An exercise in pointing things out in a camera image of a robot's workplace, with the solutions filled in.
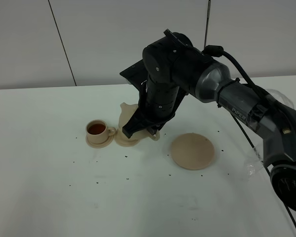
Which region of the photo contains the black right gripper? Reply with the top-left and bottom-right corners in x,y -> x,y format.
122,75 -> 179,138

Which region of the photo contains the beige ceramic teapot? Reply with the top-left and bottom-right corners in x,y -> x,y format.
114,102 -> 160,147

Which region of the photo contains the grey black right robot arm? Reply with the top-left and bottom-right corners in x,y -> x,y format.
121,30 -> 296,211

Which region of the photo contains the beige teapot saucer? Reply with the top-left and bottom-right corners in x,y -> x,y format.
170,133 -> 215,170

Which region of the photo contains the beige right cup saucer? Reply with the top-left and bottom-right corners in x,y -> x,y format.
114,130 -> 140,147

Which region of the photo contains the beige cup saucer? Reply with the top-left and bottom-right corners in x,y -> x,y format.
114,130 -> 140,147
86,135 -> 113,149

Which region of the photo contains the beige left teacup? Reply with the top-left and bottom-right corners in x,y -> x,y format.
86,120 -> 116,146

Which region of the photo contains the beige left cup saucer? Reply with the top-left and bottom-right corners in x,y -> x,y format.
86,135 -> 113,149

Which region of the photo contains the clear plastic wrap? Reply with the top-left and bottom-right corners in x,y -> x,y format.
243,89 -> 295,179

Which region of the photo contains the thin black cable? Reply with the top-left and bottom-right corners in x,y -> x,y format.
230,113 -> 296,237

